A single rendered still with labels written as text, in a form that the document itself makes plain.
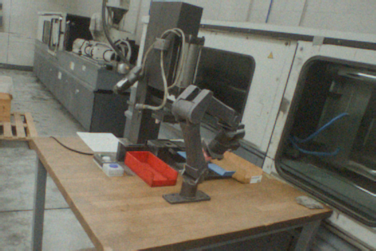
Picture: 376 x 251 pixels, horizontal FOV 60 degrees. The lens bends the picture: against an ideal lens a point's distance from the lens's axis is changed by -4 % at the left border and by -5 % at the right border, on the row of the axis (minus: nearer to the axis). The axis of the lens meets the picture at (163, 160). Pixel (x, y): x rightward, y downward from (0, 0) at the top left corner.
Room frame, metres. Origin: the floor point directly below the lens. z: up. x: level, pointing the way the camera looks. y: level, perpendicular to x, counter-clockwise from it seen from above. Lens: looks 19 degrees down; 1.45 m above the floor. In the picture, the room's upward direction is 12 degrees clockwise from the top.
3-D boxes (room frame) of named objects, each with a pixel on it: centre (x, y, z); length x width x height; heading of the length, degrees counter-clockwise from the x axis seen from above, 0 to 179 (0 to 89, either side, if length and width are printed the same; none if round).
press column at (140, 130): (1.85, 0.14, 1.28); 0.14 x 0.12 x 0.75; 126
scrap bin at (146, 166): (1.39, 0.05, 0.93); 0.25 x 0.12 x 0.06; 36
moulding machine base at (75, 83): (7.06, 2.14, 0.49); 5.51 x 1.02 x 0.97; 32
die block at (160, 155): (1.64, -0.02, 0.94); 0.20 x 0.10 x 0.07; 126
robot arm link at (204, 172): (1.23, -0.12, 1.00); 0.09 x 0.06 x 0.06; 46
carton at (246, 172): (1.64, -0.37, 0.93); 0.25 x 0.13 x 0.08; 36
